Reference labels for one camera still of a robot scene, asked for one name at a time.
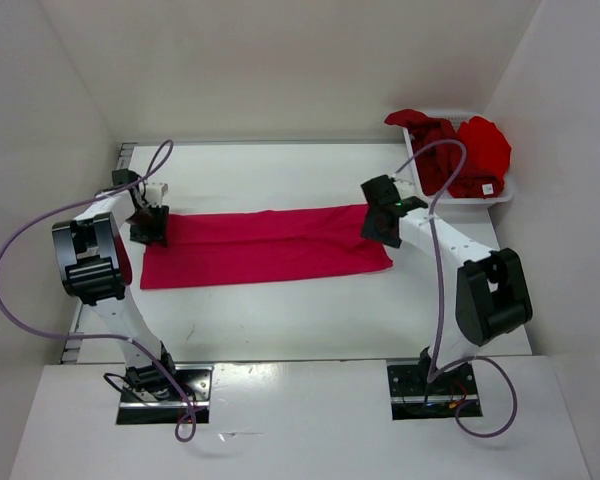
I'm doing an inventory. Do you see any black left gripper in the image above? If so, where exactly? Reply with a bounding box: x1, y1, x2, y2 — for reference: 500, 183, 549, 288
124, 202, 169, 248

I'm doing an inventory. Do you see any pink red t shirt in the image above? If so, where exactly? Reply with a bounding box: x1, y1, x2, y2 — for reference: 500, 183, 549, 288
140, 205, 393, 290

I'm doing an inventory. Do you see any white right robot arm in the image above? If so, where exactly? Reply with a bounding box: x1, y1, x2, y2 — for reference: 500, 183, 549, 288
361, 175, 533, 393

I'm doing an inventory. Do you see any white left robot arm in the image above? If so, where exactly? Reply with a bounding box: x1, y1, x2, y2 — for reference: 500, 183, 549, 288
52, 169, 180, 400

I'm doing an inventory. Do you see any dark red t shirt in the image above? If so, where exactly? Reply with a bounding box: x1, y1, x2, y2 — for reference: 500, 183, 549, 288
383, 106, 461, 196

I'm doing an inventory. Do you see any bright red t shirt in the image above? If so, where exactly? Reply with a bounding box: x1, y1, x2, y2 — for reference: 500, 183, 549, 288
450, 116, 512, 198

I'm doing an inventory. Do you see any white plastic laundry basket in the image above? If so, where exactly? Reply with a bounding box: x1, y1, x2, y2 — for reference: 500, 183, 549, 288
401, 108, 515, 208

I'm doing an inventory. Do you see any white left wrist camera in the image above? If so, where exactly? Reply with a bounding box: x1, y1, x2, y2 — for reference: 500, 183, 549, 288
143, 182, 169, 207

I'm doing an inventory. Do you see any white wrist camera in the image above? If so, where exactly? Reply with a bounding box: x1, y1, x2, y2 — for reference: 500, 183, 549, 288
143, 182, 169, 207
392, 176, 417, 197

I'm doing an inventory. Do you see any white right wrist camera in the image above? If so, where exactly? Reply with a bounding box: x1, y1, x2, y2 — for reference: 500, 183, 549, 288
392, 176, 417, 197

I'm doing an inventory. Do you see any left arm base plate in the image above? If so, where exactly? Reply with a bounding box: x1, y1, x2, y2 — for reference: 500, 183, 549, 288
116, 363, 215, 425

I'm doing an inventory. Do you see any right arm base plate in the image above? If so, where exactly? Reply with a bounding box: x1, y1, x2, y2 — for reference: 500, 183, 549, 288
386, 359, 482, 421

